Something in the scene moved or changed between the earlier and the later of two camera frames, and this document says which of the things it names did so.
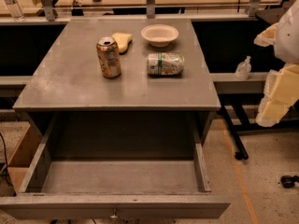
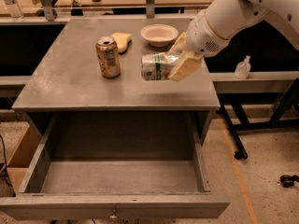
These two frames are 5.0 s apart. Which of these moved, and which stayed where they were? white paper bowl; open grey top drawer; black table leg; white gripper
Moved: white gripper
Stayed: open grey top drawer; black table leg; white paper bowl
